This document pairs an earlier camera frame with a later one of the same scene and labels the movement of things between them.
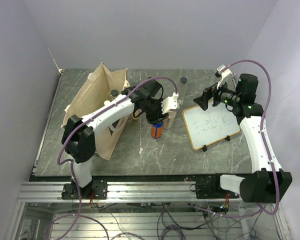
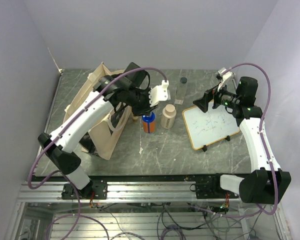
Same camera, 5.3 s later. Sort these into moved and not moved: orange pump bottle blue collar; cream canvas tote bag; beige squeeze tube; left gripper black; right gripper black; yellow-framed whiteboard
Moved: left gripper black; orange pump bottle blue collar
Not moved: beige squeeze tube; yellow-framed whiteboard; cream canvas tote bag; right gripper black
